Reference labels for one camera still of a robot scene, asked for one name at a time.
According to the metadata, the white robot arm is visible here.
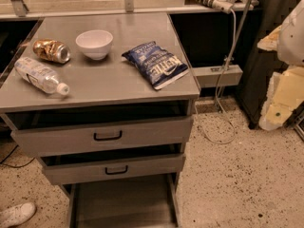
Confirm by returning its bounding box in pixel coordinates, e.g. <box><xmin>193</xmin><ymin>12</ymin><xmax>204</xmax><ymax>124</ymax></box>
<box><xmin>257</xmin><ymin>0</ymin><xmax>304</xmax><ymax>131</ymax></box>

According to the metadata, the grey drawer cabinet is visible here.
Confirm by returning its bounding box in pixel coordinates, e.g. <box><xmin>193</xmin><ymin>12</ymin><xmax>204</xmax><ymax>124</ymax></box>
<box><xmin>0</xmin><ymin>13</ymin><xmax>199</xmax><ymax>228</ymax></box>

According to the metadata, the grey middle drawer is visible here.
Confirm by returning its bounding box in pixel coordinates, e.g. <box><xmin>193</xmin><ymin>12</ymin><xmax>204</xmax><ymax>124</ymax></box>
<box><xmin>43</xmin><ymin>154</ymin><xmax>185</xmax><ymax>184</ymax></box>

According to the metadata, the grey top drawer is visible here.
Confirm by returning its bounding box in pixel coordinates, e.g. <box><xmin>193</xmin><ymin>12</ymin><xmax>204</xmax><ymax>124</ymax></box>
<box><xmin>11</xmin><ymin>117</ymin><xmax>193</xmax><ymax>157</ymax></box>

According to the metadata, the blue chip bag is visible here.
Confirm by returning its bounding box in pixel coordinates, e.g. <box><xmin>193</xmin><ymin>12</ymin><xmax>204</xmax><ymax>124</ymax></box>
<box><xmin>122</xmin><ymin>41</ymin><xmax>188</xmax><ymax>90</ymax></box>

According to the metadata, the white bowl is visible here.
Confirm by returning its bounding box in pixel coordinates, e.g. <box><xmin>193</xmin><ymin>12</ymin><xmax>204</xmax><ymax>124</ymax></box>
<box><xmin>75</xmin><ymin>29</ymin><xmax>113</xmax><ymax>60</ymax></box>

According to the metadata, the gold crushed can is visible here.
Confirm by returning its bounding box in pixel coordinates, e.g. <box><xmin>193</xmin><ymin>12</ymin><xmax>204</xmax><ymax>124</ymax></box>
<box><xmin>32</xmin><ymin>39</ymin><xmax>70</xmax><ymax>64</ymax></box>

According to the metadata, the clear plastic water bottle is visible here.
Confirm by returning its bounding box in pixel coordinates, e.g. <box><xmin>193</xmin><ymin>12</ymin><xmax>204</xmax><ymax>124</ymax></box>
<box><xmin>14</xmin><ymin>57</ymin><xmax>69</xmax><ymax>96</ymax></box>

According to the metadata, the white power adapter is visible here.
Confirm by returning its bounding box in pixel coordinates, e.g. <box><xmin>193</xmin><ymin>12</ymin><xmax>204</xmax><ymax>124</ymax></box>
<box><xmin>212</xmin><ymin>0</ymin><xmax>233</xmax><ymax>14</ymax></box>

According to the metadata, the dark grey cabinet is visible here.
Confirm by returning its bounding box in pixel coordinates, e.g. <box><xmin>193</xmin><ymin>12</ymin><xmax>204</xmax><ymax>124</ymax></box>
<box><xmin>236</xmin><ymin>0</ymin><xmax>300</xmax><ymax>129</ymax></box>

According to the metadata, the white sneaker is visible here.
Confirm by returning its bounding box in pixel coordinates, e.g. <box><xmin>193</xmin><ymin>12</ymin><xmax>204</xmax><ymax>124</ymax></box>
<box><xmin>0</xmin><ymin>202</ymin><xmax>36</xmax><ymax>228</ymax></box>

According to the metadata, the grey back shelf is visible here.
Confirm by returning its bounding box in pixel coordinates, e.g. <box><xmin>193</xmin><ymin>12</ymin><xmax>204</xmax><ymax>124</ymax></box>
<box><xmin>0</xmin><ymin>0</ymin><xmax>260</xmax><ymax>20</ymax></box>

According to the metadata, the grey metal bracket box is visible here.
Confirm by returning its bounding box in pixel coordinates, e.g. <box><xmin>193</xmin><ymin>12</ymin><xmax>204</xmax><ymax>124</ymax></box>
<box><xmin>193</xmin><ymin>65</ymin><xmax>243</xmax><ymax>88</ymax></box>

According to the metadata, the white power cable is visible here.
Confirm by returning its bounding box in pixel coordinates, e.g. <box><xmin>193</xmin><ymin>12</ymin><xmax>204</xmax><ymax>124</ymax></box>
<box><xmin>193</xmin><ymin>9</ymin><xmax>238</xmax><ymax>145</ymax></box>

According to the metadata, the black floor cable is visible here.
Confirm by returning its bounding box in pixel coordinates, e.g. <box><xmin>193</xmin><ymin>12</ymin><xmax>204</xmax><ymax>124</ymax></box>
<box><xmin>0</xmin><ymin>144</ymin><xmax>36</xmax><ymax>169</ymax></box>

